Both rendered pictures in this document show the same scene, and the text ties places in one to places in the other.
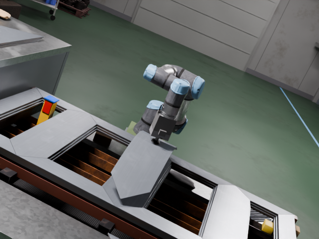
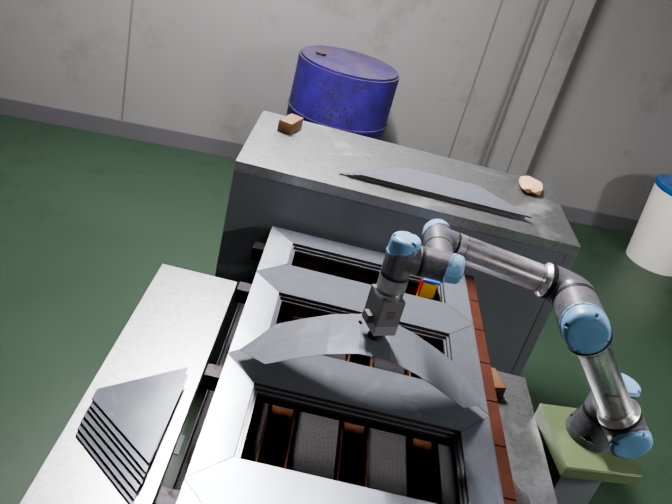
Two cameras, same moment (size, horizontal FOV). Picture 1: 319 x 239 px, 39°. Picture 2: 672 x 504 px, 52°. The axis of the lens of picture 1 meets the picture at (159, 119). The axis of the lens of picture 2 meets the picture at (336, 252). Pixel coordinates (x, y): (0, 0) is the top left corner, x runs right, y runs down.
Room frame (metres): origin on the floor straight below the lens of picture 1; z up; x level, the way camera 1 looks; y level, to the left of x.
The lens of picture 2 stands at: (1.48, -1.48, 2.05)
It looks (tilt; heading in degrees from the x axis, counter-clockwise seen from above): 29 degrees down; 80
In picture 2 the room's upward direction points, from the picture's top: 15 degrees clockwise
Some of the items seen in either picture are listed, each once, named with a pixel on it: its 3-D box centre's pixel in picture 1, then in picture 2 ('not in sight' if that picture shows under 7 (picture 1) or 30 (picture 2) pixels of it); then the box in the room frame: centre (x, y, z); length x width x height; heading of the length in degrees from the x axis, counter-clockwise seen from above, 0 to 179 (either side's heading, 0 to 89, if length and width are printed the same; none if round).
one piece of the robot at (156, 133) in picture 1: (163, 124); (379, 307); (1.88, -0.03, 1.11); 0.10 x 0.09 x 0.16; 16
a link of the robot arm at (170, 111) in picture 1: (169, 108); (391, 281); (1.89, -0.02, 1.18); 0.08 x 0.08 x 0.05
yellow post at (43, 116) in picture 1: (45, 116); (422, 302); (2.19, 0.56, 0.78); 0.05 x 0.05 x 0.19; 83
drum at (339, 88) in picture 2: not in sight; (332, 133); (2.02, 2.89, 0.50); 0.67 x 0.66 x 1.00; 2
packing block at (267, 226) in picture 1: (267, 226); not in sight; (2.02, -0.70, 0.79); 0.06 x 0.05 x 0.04; 173
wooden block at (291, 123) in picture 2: not in sight; (290, 124); (1.64, 1.27, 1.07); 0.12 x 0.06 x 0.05; 66
